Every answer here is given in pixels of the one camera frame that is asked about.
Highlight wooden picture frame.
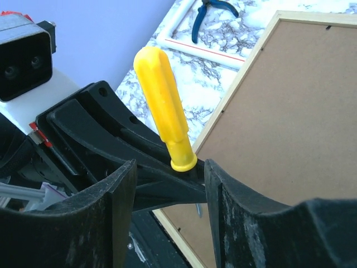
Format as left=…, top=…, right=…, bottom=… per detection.
left=155, top=11, right=356, bottom=267

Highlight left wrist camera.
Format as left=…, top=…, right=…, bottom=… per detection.
left=1, top=13, right=79, bottom=135

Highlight small yellow screwdriver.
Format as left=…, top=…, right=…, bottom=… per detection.
left=133, top=46, right=197, bottom=173

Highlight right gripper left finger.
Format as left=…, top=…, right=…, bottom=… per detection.
left=1, top=160, right=137, bottom=267

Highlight white PVC pipe rack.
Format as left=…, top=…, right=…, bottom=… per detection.
left=156, top=1, right=245, bottom=69

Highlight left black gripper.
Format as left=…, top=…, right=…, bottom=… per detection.
left=1, top=81, right=206, bottom=212

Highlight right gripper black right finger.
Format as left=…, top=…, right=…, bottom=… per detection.
left=204, top=159, right=356, bottom=267

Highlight blue handled pliers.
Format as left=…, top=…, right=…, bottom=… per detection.
left=191, top=0, right=240, bottom=44

